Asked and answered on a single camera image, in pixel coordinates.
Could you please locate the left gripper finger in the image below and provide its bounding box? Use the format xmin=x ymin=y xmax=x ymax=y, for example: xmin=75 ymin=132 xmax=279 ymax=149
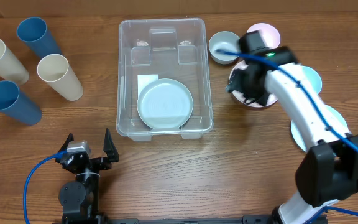
xmin=55 ymin=133 xmax=74 ymax=162
xmin=103 ymin=128 xmax=119 ymax=162

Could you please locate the white pink plate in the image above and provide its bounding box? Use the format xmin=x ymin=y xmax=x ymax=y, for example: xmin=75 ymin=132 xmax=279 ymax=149
xmin=229 ymin=60 xmax=278 ymax=109

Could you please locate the grey bowl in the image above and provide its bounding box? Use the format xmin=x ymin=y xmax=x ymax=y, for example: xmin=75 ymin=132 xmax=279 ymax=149
xmin=209 ymin=31 xmax=239 ymax=65

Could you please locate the pink bowl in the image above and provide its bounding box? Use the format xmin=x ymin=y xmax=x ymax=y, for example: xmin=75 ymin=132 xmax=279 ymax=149
xmin=247 ymin=23 xmax=281 ymax=49

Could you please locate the light blue bowl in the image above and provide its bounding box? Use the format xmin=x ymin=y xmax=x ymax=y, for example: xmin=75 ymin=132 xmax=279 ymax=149
xmin=302 ymin=65 xmax=323 ymax=94

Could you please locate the cream cup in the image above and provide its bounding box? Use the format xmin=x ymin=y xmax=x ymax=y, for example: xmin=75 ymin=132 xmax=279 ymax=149
xmin=0 ymin=39 xmax=29 ymax=85
xmin=37 ymin=54 xmax=84 ymax=101

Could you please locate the light blue plate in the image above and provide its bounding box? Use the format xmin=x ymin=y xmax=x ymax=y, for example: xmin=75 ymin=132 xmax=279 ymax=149
xmin=291 ymin=105 xmax=348 ymax=152

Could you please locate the grey plate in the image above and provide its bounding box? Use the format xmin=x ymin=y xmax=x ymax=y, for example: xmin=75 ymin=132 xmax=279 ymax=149
xmin=137 ymin=78 xmax=194 ymax=129

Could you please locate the clear plastic storage bin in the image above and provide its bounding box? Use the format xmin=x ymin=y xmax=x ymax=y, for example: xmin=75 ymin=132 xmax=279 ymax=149
xmin=116 ymin=18 xmax=213 ymax=141

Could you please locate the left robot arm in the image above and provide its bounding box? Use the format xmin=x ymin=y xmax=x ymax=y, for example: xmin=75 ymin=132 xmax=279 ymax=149
xmin=55 ymin=129 xmax=119 ymax=224

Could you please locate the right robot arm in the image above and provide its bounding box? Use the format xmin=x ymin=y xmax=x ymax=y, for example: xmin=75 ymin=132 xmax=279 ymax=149
xmin=226 ymin=31 xmax=358 ymax=223

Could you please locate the white label in bin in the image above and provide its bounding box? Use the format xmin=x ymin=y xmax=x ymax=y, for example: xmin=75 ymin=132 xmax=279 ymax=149
xmin=137 ymin=74 xmax=158 ymax=96

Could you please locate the blue cup bottom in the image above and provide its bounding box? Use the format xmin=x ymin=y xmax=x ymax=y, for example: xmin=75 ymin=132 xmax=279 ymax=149
xmin=0 ymin=80 xmax=42 ymax=126

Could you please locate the blue cup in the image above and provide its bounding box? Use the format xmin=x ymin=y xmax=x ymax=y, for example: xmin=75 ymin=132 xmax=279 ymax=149
xmin=0 ymin=80 xmax=42 ymax=126
xmin=17 ymin=17 xmax=63 ymax=59

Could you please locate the blue cup top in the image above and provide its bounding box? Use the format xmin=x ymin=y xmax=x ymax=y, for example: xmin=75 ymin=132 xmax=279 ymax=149
xmin=17 ymin=17 xmax=63 ymax=59

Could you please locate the left blue cable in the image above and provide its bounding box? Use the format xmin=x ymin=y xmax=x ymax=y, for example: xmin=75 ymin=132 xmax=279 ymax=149
xmin=22 ymin=150 xmax=68 ymax=224

